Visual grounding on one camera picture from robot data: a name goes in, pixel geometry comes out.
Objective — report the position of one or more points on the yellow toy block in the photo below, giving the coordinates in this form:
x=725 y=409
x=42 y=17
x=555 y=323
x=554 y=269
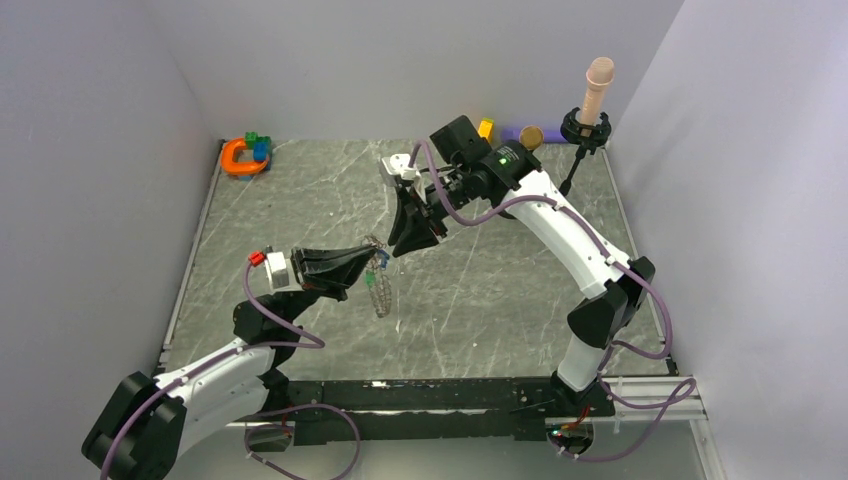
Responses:
x=485 y=129

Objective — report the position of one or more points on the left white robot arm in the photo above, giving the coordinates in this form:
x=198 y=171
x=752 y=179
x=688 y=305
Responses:
x=150 y=421

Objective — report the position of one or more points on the pink microphone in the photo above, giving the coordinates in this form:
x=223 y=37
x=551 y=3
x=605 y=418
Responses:
x=599 y=76

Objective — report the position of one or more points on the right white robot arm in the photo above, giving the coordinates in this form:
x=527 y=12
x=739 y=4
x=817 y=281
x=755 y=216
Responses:
x=612 y=284

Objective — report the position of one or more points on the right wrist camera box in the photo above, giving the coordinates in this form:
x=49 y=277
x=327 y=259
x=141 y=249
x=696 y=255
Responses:
x=396 y=171

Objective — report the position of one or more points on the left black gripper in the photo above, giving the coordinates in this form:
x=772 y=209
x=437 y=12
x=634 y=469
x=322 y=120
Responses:
x=329 y=272

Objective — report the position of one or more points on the green toy block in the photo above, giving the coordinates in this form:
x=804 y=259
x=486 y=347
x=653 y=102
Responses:
x=253 y=140

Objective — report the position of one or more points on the orange ring toy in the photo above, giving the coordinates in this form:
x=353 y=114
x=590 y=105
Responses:
x=237 y=160

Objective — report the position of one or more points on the blue toy block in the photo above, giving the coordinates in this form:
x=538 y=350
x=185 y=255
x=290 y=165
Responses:
x=261 y=153

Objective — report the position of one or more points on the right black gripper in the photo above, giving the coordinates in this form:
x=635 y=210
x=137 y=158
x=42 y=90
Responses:
x=413 y=217

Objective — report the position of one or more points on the purple cylinder toy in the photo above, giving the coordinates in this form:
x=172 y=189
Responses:
x=550 y=136

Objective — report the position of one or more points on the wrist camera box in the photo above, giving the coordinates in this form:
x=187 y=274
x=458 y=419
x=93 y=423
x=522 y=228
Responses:
x=396 y=171
x=277 y=268

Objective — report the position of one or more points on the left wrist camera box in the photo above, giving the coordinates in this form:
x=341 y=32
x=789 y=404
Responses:
x=277 y=268

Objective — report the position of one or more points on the tall black microphone stand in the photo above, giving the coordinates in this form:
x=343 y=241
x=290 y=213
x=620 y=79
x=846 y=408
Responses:
x=586 y=137

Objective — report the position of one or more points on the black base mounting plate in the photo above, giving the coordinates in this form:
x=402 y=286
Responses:
x=522 y=408

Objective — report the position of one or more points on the blue key tag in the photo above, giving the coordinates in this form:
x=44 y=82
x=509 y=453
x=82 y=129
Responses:
x=382 y=259

